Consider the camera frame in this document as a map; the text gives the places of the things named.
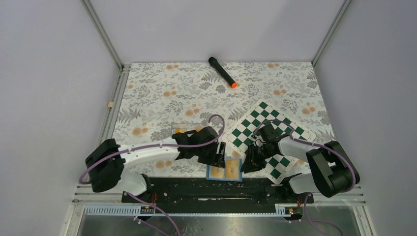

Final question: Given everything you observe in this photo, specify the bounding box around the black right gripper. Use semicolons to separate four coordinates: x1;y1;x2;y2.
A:
240;143;276;174

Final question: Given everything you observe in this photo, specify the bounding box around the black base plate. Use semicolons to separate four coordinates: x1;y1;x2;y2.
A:
122;177;314;206

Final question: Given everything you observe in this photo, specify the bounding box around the slotted cable duct rail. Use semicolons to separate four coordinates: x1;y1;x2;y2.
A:
83;203;302;218

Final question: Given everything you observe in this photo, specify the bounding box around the orange credit card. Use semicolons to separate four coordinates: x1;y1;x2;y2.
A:
208;166;225;179
226;159;240;180

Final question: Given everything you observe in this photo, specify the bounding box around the green white checkered board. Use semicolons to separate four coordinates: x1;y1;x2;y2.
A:
222;100;316;184

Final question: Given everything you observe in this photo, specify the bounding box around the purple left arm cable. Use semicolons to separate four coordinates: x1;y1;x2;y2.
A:
79;114;226;186

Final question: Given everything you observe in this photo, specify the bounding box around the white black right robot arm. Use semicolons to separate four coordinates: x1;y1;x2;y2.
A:
240;123;360;203

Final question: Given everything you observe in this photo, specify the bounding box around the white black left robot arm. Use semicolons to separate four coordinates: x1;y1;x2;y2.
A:
85;126;226;202

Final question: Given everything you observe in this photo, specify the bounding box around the black marker orange tip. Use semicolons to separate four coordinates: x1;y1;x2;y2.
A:
208;57;238;88

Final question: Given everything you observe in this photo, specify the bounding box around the clear box with orange cards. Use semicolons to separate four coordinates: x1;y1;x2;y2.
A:
171;122;208;134

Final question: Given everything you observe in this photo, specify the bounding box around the floral tablecloth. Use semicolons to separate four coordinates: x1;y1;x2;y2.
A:
107;61;348;179

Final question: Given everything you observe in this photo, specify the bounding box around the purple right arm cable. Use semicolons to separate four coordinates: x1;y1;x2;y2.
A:
252;118;357;193

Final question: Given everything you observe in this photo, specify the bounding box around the blue card holder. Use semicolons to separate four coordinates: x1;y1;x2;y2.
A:
206;158;242;182

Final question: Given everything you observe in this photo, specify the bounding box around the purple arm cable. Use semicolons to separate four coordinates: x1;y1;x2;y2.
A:
79;114;226;186
252;118;357;193

